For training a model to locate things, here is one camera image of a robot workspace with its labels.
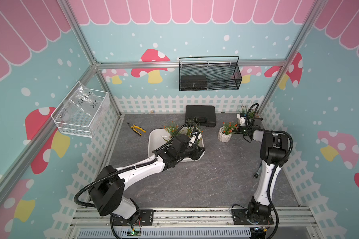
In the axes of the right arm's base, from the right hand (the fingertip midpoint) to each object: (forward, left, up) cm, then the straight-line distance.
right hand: (228, 126), depth 106 cm
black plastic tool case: (+12, +19, -1) cm, 23 cm away
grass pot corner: (+9, -11, +7) cm, 16 cm away
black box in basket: (+9, +28, +30) cm, 42 cm away
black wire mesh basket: (+18, +15, +31) cm, 39 cm away
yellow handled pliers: (+3, +70, -3) cm, 71 cm away
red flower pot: (-8, +5, +2) cm, 10 cm away
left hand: (-26, +23, +12) cm, 37 cm away
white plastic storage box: (-8, +51, -2) cm, 51 cm away
